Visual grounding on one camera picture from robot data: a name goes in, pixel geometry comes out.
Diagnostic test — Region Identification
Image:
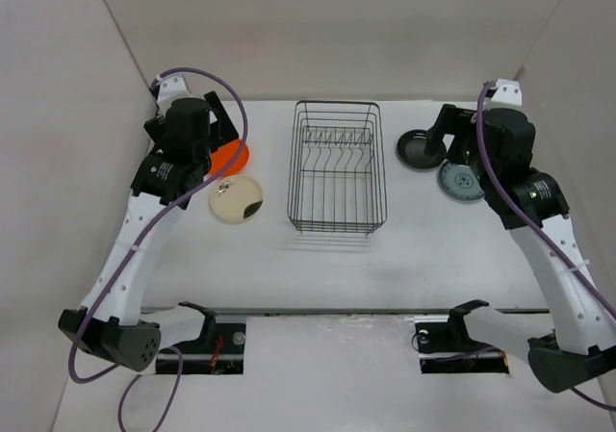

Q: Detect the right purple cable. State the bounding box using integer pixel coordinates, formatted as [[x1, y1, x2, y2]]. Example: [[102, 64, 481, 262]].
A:
[[475, 81, 616, 412]]

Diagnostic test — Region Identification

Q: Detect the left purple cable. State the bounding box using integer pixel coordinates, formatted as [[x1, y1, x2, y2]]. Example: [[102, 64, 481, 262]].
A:
[[67, 67, 249, 432]]

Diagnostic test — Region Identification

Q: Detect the cream plate with black spot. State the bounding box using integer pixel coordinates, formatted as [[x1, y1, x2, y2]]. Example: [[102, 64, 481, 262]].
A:
[[209, 174, 264, 224]]

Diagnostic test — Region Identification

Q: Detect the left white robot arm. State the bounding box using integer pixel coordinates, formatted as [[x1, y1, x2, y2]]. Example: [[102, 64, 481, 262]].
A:
[[58, 91, 240, 384]]

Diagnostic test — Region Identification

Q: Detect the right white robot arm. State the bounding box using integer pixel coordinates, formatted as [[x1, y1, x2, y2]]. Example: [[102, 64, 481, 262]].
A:
[[424, 104, 615, 394]]

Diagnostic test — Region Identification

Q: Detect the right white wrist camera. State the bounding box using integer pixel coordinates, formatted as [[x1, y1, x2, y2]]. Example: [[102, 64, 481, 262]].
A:
[[483, 79, 523, 109]]

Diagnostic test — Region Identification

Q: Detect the purple cable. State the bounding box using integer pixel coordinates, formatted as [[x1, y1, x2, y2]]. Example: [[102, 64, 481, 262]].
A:
[[475, 81, 616, 412], [67, 67, 249, 432]]

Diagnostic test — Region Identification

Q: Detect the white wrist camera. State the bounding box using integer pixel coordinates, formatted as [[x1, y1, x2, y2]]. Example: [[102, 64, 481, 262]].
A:
[[483, 79, 523, 109], [151, 73, 192, 114]]

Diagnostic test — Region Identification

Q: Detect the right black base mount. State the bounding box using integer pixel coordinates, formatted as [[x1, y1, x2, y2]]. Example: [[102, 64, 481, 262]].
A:
[[411, 299, 509, 374]]

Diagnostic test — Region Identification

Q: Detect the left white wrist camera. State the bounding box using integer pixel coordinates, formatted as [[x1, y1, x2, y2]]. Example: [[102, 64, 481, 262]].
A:
[[151, 73, 192, 114]]

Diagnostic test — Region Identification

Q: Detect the blue floral plate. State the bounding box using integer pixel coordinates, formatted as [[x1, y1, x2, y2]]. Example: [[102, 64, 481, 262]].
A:
[[437, 161, 485, 203]]

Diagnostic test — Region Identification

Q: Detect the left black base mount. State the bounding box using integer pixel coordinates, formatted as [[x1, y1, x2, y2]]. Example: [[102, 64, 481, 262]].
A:
[[141, 302, 246, 375]]

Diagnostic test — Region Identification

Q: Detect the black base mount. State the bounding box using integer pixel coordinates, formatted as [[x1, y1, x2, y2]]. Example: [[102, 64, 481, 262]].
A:
[[411, 299, 509, 374], [141, 302, 246, 375]]

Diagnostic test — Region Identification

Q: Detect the orange plate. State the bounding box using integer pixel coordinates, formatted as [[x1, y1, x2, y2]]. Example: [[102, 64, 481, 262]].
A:
[[208, 138, 252, 178]]

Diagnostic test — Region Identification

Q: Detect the grey wire dish rack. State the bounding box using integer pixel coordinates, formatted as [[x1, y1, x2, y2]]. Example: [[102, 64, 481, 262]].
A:
[[287, 100, 388, 236]]

